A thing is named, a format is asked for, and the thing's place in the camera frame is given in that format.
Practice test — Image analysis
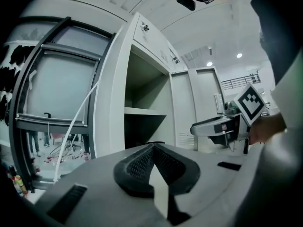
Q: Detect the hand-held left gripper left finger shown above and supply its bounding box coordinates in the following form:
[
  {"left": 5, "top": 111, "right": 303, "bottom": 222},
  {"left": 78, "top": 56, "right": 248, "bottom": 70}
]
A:
[{"left": 113, "top": 143, "right": 156, "bottom": 198}]

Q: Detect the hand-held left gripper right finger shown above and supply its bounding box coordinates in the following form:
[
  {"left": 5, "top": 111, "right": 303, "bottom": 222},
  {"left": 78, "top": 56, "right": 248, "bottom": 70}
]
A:
[{"left": 153, "top": 143, "right": 201, "bottom": 196}]

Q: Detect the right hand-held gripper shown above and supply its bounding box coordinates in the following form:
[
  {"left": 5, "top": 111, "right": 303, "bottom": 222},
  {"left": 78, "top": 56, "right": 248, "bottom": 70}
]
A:
[{"left": 190, "top": 83, "right": 266, "bottom": 155}]

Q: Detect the grey metal locker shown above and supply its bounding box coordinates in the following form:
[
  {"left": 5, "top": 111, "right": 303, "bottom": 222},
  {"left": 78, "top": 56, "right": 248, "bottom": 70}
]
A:
[{"left": 94, "top": 11, "right": 224, "bottom": 157}]

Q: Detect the person's right hand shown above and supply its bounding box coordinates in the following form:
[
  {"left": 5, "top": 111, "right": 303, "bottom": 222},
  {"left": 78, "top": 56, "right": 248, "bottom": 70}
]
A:
[{"left": 249, "top": 113, "right": 287, "bottom": 146}]

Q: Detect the dark metal railing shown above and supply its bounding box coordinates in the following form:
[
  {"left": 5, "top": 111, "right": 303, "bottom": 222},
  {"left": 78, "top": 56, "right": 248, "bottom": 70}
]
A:
[{"left": 221, "top": 74, "right": 262, "bottom": 90}]

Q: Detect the office swivel chair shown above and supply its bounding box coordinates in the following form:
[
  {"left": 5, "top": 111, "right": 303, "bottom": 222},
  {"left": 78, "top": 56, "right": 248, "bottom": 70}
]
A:
[{"left": 51, "top": 133, "right": 81, "bottom": 154}]

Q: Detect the white plastic strip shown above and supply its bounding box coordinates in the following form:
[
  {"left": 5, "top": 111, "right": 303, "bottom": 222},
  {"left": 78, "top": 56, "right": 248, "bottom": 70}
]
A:
[{"left": 53, "top": 80, "right": 100, "bottom": 185}]

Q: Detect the grey roller blind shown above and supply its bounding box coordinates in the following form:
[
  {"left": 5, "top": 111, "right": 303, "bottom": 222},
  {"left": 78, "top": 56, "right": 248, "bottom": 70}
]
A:
[{"left": 15, "top": 25, "right": 112, "bottom": 128}]

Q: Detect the cluster of small bottles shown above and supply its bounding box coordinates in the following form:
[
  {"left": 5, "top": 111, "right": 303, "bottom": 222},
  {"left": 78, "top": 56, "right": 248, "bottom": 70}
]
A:
[{"left": 6, "top": 165, "right": 28, "bottom": 198}]

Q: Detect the person's dark top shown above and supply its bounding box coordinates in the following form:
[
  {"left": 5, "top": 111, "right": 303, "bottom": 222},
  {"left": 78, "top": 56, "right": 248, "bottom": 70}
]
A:
[{"left": 241, "top": 0, "right": 303, "bottom": 86}]

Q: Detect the dark window frame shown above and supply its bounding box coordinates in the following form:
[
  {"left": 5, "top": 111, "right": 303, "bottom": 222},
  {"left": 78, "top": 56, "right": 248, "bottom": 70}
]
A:
[{"left": 9, "top": 16, "right": 117, "bottom": 194}]

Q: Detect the black wall decoration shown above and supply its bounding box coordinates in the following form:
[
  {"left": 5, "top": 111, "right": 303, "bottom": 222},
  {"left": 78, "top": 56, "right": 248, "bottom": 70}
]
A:
[{"left": 0, "top": 44, "right": 36, "bottom": 128}]

